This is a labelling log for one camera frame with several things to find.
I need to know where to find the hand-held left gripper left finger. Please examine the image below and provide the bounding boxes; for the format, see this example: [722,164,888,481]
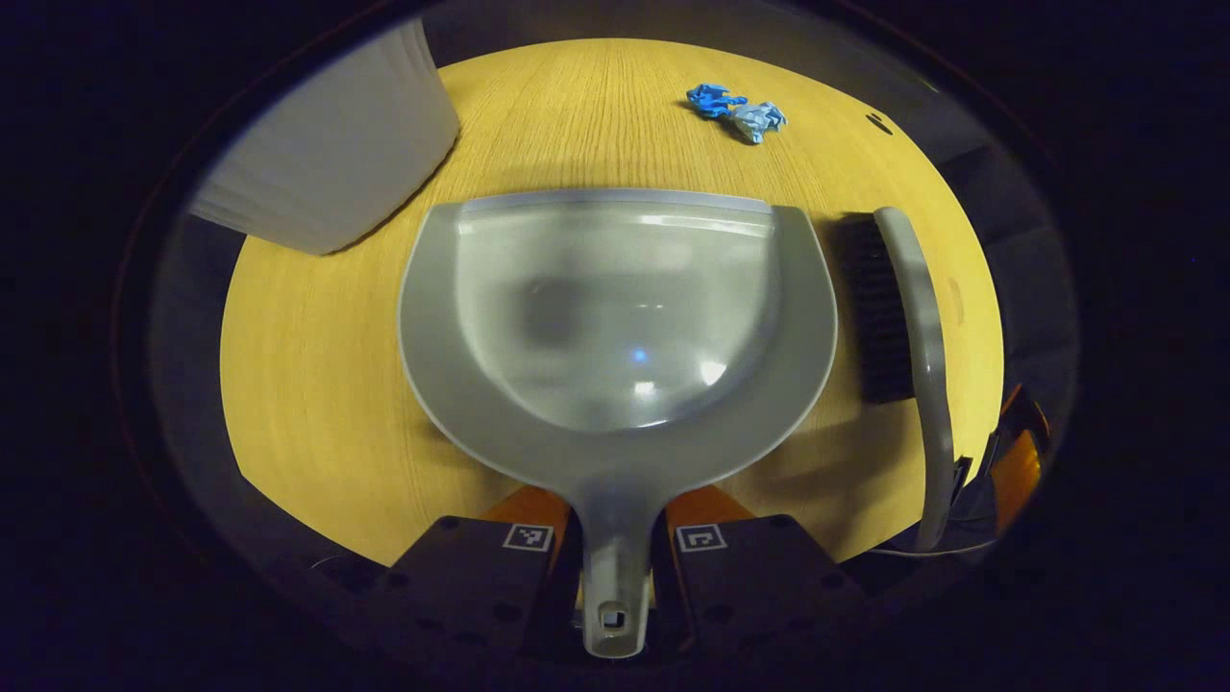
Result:
[368,484,583,666]

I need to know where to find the thin grey cable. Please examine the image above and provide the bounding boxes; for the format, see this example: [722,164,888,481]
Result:
[868,536,1002,560]

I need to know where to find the dark blue paper trash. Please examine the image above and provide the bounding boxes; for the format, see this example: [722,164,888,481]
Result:
[686,83,750,120]

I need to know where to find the small grey broom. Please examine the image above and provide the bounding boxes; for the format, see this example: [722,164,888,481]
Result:
[841,206,958,555]

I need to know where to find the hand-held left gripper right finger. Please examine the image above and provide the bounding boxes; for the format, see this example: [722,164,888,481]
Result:
[652,484,868,666]

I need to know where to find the light blue paper trash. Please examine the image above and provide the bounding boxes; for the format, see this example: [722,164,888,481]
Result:
[730,101,789,146]

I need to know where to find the wooden desktop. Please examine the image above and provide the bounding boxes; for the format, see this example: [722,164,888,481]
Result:
[219,38,1006,568]

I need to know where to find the grey plastic dustpan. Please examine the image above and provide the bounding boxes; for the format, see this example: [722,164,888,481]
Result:
[397,187,839,660]

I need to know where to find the grey plastic garbage bin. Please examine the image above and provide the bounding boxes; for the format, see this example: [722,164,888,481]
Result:
[187,19,462,257]

